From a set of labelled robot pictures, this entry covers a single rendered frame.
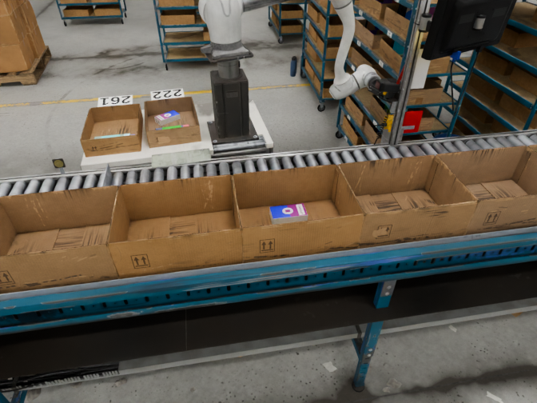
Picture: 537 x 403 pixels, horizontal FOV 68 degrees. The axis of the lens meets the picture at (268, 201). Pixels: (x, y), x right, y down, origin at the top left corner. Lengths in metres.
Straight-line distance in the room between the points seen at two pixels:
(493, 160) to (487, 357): 1.05
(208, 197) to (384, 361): 1.25
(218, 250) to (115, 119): 1.49
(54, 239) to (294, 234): 0.84
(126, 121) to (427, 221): 1.80
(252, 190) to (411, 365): 1.24
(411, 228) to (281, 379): 1.05
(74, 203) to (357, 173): 1.03
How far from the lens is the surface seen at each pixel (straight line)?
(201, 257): 1.27
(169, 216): 1.53
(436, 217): 1.42
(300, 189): 1.52
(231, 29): 2.05
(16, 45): 5.55
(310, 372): 2.12
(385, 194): 1.67
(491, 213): 1.54
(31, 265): 1.35
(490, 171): 1.86
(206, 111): 2.56
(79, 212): 1.56
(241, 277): 1.26
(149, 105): 2.54
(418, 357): 2.27
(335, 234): 1.30
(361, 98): 3.30
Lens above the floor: 1.86
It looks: 39 degrees down
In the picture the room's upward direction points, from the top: straight up
